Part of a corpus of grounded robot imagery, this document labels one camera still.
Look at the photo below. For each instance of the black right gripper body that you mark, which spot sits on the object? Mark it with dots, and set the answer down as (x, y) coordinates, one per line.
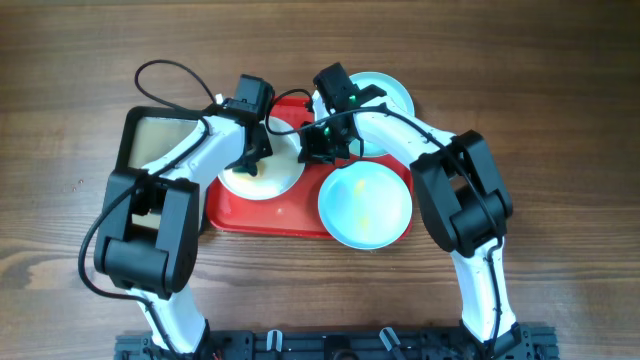
(327, 144)

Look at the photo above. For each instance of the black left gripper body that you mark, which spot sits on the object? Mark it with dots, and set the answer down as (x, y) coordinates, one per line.
(255, 155)

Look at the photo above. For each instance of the white round plate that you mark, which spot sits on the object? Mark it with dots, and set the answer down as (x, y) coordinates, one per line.
(276, 173)

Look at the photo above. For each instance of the light blue plate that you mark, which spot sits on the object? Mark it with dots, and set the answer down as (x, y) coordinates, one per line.
(393, 88)

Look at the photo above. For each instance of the pale green plate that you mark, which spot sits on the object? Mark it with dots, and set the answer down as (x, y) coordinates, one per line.
(365, 206)

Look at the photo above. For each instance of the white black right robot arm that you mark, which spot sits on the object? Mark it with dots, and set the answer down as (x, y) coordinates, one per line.
(462, 199)

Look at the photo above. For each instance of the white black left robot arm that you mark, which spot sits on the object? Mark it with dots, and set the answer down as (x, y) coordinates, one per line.
(146, 237)

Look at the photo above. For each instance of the red plastic tray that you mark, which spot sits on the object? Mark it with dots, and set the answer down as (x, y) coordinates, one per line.
(294, 213)

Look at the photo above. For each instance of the black water tray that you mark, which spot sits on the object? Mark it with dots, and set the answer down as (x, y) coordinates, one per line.
(149, 133)

